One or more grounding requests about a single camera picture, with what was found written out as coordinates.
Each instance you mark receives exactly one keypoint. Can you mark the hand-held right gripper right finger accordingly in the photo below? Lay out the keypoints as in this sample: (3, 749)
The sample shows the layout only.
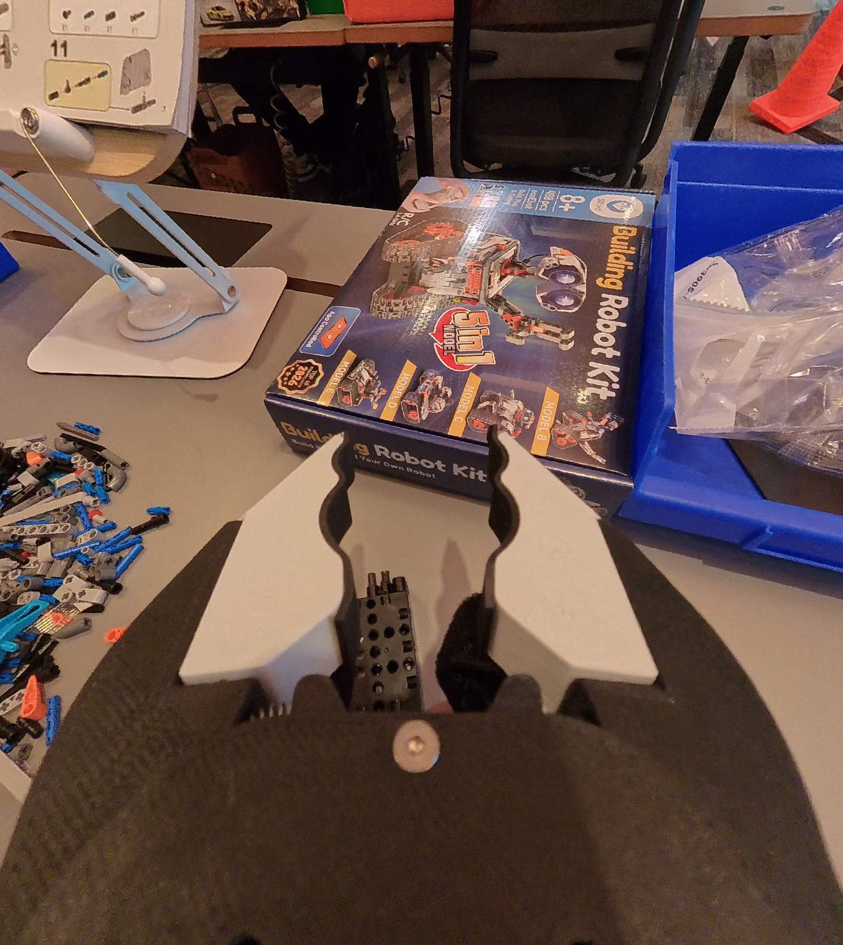
(569, 591)

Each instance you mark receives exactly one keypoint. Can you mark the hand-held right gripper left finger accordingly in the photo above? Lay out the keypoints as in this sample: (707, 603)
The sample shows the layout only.
(266, 591)

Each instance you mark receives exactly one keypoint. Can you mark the black perforated block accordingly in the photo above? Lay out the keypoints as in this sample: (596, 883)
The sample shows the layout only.
(385, 643)

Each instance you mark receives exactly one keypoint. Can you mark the pile of toy building pieces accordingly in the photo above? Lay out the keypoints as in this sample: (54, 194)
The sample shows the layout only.
(38, 532)

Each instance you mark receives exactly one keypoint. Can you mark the blue toy kit box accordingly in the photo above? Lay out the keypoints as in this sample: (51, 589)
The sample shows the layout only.
(495, 325)

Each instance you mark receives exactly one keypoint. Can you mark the wooden book stand, white base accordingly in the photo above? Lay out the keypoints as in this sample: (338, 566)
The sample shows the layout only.
(156, 318)

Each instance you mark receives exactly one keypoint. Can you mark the clear plastic bag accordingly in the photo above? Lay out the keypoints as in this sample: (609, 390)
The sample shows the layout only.
(791, 340)

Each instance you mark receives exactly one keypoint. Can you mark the office chair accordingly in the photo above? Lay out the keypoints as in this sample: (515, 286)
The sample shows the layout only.
(562, 81)

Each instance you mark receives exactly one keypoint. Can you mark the long wooden office desk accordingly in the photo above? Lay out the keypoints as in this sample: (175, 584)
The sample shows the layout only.
(318, 33)

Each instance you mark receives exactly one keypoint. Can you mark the instruction manual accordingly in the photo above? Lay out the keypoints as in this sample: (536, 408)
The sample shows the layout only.
(67, 59)

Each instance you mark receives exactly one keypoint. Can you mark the orange traffic cone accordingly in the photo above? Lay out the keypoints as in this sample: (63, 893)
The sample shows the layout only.
(813, 74)

